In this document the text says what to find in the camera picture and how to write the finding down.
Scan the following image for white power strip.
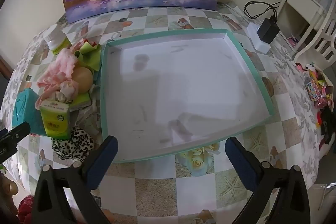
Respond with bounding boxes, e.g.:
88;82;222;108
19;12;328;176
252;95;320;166
246;21;272;54

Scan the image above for leopard print scrunchie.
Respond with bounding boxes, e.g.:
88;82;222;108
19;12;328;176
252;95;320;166
51;126;94;161

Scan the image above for white bottle green label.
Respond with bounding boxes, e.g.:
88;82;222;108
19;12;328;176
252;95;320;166
43;29;72;56

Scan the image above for green tissue packet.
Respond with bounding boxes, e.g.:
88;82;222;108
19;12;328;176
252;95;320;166
39;99;70;139

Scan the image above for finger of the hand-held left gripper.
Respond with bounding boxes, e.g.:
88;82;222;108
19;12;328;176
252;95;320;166
0;122;31;147

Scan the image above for teal embossed box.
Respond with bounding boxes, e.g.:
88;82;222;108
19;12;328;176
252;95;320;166
12;89;46;136

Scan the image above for clear box with green cloth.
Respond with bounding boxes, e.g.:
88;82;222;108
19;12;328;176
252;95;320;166
100;29;275;163

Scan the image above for pink floral crumpled cloth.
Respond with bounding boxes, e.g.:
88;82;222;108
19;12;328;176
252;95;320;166
35;80;79;109

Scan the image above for beige ball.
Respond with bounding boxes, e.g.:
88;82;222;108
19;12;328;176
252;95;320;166
72;67;94;94

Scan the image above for yellow green packet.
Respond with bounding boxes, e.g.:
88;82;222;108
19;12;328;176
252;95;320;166
70;91;92;110

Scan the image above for red small scissors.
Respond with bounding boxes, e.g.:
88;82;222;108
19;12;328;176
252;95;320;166
79;39;97;48

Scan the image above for green cloth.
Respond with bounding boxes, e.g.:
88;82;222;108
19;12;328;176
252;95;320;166
74;43;102;73

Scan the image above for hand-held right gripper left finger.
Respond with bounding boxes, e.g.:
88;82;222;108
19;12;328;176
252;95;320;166
31;135;118;224

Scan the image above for pink fluffy cloth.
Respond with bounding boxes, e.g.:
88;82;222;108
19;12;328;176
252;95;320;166
37;49;79;88

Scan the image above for pile of colourful toys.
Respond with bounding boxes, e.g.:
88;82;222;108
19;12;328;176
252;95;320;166
295;63;335;146

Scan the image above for white wooden chair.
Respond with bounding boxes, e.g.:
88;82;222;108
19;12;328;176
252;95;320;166
278;0;336;63

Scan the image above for red floral cloth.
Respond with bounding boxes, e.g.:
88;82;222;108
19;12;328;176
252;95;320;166
17;195;34;224

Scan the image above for black power cable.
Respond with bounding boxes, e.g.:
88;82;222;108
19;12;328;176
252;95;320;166
244;1;281;22

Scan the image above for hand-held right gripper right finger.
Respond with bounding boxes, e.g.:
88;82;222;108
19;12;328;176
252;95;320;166
225;136;311;224

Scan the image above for checkered printed tablecloth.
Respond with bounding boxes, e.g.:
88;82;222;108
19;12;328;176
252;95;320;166
0;1;331;224

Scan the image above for black power adapter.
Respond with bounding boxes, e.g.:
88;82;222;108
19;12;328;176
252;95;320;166
257;18;280;44

